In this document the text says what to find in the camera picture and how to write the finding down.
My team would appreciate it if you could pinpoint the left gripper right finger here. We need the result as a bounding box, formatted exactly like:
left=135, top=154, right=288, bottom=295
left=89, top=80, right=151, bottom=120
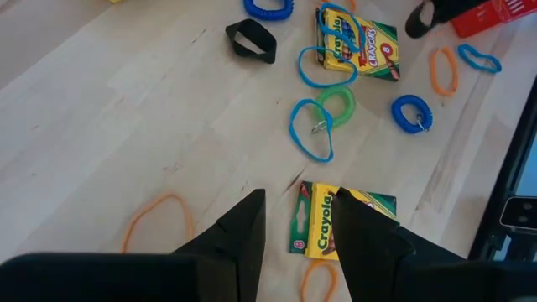
left=330, top=186, right=537, bottom=302

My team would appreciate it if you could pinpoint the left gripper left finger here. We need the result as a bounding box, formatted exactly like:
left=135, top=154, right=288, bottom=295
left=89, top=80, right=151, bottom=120
left=0, top=188, right=269, bottom=302

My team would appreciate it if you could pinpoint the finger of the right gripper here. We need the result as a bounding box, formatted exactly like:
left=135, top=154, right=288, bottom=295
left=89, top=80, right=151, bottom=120
left=435, top=0, right=490, bottom=24

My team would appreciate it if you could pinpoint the Crayola crayon box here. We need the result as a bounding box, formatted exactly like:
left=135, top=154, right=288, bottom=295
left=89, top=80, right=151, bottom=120
left=315, top=7, right=401, bottom=83
left=288, top=180, right=399, bottom=262

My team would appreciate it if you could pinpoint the blue coil keychain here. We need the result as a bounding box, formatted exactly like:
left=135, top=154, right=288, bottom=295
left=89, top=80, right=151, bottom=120
left=242, top=0, right=295, bottom=22
left=391, top=94, right=434, bottom=135

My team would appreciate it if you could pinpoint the blue silicone wristband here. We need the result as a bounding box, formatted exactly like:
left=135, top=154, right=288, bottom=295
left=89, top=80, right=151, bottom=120
left=317, top=3, right=367, bottom=55
left=456, top=43, right=503, bottom=75
left=288, top=98, right=336, bottom=164
left=297, top=45, right=360, bottom=89

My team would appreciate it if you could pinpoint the green coil keychain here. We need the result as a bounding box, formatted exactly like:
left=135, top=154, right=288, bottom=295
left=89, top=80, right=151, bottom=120
left=314, top=86, right=357, bottom=129

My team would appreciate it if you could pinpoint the red plastic basket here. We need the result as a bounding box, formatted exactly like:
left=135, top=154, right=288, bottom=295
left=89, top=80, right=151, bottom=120
left=451, top=0, right=537, bottom=39

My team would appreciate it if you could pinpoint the black table edge bar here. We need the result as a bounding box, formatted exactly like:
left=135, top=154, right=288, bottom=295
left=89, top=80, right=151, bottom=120
left=467, top=75, right=537, bottom=263

